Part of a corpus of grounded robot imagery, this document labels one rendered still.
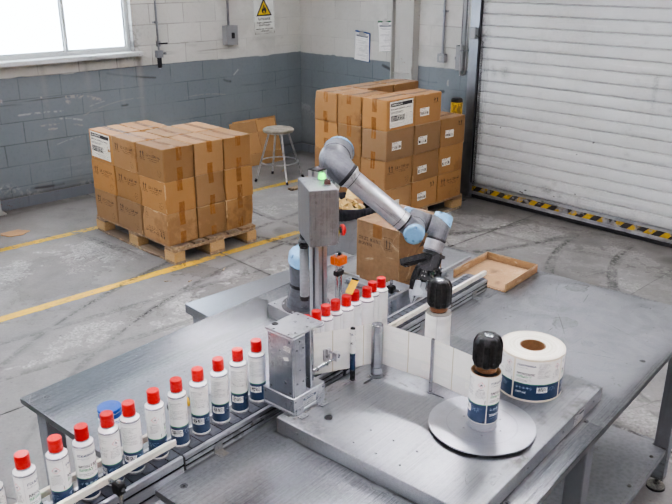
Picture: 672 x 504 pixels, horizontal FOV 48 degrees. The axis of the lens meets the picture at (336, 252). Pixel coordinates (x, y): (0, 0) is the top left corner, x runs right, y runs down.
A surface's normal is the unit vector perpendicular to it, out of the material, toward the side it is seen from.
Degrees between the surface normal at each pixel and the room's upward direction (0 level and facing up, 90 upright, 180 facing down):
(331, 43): 90
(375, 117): 90
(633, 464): 1
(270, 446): 0
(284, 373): 90
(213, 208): 85
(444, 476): 0
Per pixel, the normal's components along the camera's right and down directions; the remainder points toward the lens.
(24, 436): 0.00, -0.94
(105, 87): 0.69, 0.26
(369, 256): -0.70, 0.25
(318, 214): 0.25, 0.34
